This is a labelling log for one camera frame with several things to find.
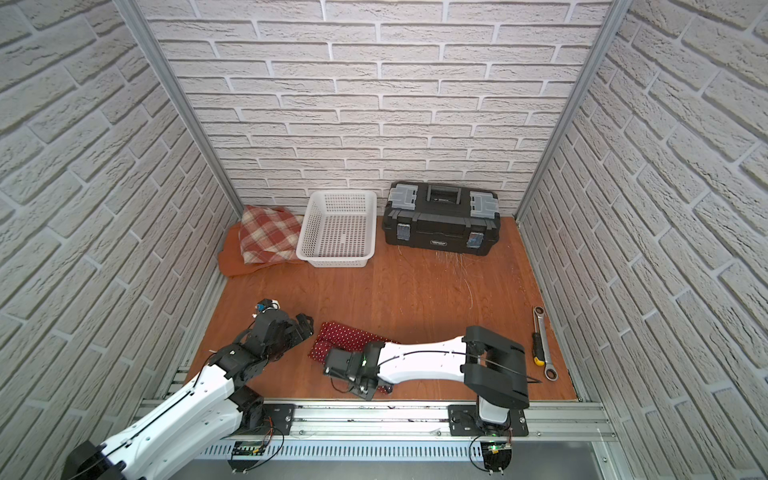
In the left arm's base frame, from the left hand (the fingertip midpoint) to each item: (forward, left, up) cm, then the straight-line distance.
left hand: (307, 321), depth 83 cm
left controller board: (-29, +12, -10) cm, 33 cm away
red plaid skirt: (+33, +19, +1) cm, 38 cm away
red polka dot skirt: (-2, -7, -6) cm, 9 cm away
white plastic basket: (+41, -4, -5) cm, 41 cm away
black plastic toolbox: (+33, -41, +10) cm, 54 cm away
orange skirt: (+30, +35, -9) cm, 47 cm away
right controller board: (-31, -50, -6) cm, 59 cm away
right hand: (-13, -18, -5) cm, 23 cm away
